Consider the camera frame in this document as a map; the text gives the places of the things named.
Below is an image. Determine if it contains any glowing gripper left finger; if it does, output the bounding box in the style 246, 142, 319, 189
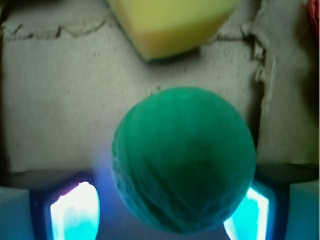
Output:
0, 169, 101, 240

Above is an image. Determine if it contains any green dimpled ball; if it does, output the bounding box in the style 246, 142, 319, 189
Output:
111, 87, 256, 235

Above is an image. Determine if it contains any yellow sponge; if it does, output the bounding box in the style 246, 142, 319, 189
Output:
106, 0, 238, 61

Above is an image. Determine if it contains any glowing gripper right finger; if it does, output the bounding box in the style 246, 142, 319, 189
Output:
223, 163, 320, 240

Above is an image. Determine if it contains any brown paper-lined cardboard box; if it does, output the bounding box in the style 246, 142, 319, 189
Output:
0, 0, 320, 171

